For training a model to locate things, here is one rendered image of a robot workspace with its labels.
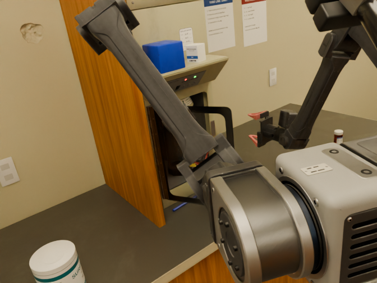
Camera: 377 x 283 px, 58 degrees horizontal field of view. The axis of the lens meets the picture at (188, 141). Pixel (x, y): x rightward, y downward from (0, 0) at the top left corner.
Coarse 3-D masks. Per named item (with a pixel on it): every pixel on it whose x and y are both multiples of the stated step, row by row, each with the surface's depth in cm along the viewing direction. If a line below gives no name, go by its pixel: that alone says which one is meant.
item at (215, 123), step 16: (192, 112) 115; (208, 112) 112; (224, 112) 110; (160, 128) 123; (208, 128) 115; (224, 128) 112; (160, 144) 126; (176, 144) 123; (176, 160) 126; (176, 176) 129; (176, 192) 133; (192, 192) 129
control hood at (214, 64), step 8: (208, 56) 129; (216, 56) 127; (224, 56) 125; (192, 64) 119; (200, 64) 118; (208, 64) 120; (216, 64) 123; (224, 64) 127; (168, 72) 111; (176, 72) 112; (184, 72) 115; (192, 72) 118; (208, 72) 126; (216, 72) 130; (168, 80) 114; (200, 80) 128; (208, 80) 132
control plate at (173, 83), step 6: (198, 72) 121; (204, 72) 124; (180, 78) 117; (186, 78) 119; (192, 78) 122; (198, 78) 125; (174, 84) 119; (180, 84) 121; (186, 84) 124; (192, 84) 127; (174, 90) 123
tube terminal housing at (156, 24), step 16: (144, 16) 113; (160, 16) 116; (176, 16) 120; (192, 16) 124; (144, 32) 114; (160, 32) 118; (176, 32) 122; (192, 32) 126; (208, 96) 139; (160, 192) 136
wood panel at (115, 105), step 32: (64, 0) 128; (96, 0) 106; (96, 64) 124; (96, 96) 135; (128, 96) 111; (96, 128) 148; (128, 128) 120; (128, 160) 131; (128, 192) 143; (160, 224) 129
